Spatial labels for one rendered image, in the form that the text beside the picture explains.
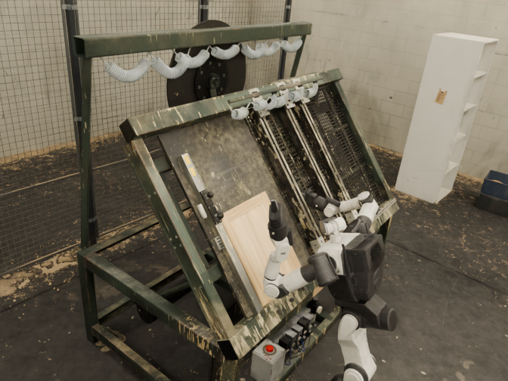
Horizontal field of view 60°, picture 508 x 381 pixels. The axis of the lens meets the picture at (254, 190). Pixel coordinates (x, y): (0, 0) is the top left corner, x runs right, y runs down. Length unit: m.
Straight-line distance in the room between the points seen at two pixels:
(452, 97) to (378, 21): 2.37
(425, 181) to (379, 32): 2.72
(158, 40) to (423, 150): 4.20
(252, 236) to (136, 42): 1.26
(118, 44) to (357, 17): 5.82
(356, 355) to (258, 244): 0.81
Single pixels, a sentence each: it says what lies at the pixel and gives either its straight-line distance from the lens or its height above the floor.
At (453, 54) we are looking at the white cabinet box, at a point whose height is 1.87.
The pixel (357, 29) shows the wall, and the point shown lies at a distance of 7.91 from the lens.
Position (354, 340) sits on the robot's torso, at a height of 0.85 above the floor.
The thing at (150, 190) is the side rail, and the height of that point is 1.53.
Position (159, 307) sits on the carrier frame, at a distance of 2.67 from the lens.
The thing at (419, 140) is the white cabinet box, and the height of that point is 0.77.
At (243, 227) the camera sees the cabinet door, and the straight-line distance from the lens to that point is 2.55.
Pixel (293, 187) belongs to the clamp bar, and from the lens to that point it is 2.88.
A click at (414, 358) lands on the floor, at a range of 3.82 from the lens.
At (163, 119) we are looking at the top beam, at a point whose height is 1.84.
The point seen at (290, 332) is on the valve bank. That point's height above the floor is 0.76.
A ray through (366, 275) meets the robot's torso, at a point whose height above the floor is 1.29.
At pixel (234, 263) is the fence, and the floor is 1.14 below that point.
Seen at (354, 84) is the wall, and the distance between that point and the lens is 7.98.
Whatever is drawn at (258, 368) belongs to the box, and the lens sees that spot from 2.30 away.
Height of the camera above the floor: 2.56
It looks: 27 degrees down
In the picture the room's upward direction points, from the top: 5 degrees clockwise
